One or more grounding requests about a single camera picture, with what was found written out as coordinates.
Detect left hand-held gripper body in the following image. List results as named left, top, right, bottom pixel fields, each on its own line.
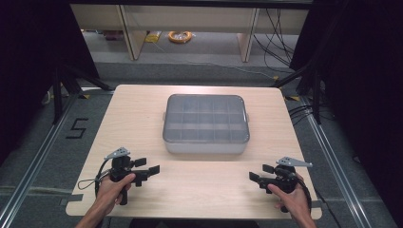
left=104, top=146, right=150, bottom=206

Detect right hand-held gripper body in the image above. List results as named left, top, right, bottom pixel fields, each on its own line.
left=258, top=156, right=314, bottom=195

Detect white compartment storage box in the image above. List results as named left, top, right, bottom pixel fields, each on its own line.
left=162, top=109, right=252, bottom=156

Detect clear plastic compartment box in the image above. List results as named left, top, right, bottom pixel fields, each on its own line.
left=162, top=93, right=251, bottom=145

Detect person's right hand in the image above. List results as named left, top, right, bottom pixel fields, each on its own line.
left=267, top=174, right=314, bottom=220

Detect person's left hand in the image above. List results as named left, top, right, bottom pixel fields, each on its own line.
left=94, top=172, right=137, bottom=217

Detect black metal stand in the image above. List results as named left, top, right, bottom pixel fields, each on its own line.
left=51, top=64, right=114, bottom=125
left=270, top=62, right=323, bottom=125

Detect yellow bag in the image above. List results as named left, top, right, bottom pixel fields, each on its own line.
left=144, top=30, right=163, bottom=44

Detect black curtain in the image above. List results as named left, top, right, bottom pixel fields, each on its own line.
left=289, top=0, right=403, bottom=220
left=0, top=0, right=102, bottom=167

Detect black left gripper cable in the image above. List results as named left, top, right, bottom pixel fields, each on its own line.
left=94, top=158, right=112, bottom=200

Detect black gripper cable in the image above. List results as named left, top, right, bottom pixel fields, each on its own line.
left=297, top=179, right=345, bottom=228
left=94, top=158, right=112, bottom=200

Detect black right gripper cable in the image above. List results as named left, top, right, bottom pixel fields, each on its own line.
left=297, top=179, right=345, bottom=228

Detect thin black strap loop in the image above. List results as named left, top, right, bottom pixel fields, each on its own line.
left=77, top=178, right=104, bottom=192

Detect aluminium floor rail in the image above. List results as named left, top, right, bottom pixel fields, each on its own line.
left=0, top=89, right=82, bottom=228
left=299, top=96, right=373, bottom=228

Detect black floor cables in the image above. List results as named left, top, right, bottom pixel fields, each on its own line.
left=287, top=104, right=318, bottom=125

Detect thin white floor cable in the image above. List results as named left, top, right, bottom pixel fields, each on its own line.
left=151, top=40, right=278, bottom=81

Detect black hanging cable bundle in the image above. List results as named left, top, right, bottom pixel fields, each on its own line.
left=252, top=8, right=298, bottom=68

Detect yellow cable coil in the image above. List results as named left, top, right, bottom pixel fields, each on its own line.
left=167, top=29, right=194, bottom=45

